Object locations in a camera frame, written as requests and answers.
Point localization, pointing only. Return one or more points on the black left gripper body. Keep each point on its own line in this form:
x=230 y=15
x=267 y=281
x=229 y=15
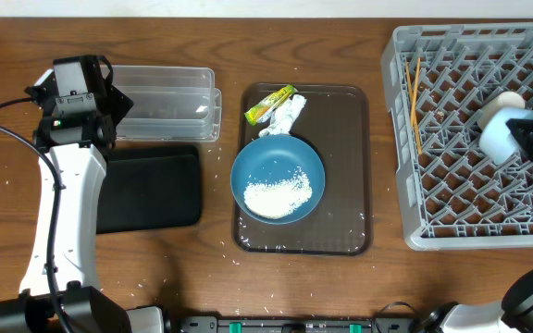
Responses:
x=115 y=105

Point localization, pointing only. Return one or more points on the light blue bowl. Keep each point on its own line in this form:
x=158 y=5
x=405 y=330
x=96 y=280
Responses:
x=497 y=141

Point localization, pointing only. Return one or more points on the cream white cup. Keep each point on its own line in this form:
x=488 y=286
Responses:
x=504 y=99

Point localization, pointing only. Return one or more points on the dark blue plate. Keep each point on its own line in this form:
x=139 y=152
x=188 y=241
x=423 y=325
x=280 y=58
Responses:
x=272 y=158

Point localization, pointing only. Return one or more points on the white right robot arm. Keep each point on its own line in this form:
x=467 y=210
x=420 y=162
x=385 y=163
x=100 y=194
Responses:
x=515 y=312

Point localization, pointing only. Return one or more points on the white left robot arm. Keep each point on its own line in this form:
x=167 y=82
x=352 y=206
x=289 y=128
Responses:
x=60 y=289

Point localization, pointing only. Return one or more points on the grey dishwasher rack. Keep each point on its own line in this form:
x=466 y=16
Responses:
x=452 y=196

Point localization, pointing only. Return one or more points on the black tray bin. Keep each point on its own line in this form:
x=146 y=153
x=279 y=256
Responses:
x=150 y=188

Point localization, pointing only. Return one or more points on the clear plastic bin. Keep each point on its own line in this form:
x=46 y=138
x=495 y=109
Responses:
x=170 y=104

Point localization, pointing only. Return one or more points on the green yellow snack wrapper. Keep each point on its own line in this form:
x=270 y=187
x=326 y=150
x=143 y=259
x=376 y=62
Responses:
x=261 y=112

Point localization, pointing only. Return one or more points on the crumpled white napkin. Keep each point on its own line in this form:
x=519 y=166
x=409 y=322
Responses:
x=284 y=116

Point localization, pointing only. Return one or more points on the pile of white rice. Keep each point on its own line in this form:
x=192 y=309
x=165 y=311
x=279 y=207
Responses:
x=280 y=198

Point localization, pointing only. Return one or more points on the brown serving tray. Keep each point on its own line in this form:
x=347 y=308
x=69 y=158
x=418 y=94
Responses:
x=334 y=122

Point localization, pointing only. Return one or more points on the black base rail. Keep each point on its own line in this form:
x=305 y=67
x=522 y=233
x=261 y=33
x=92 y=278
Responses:
x=211 y=324

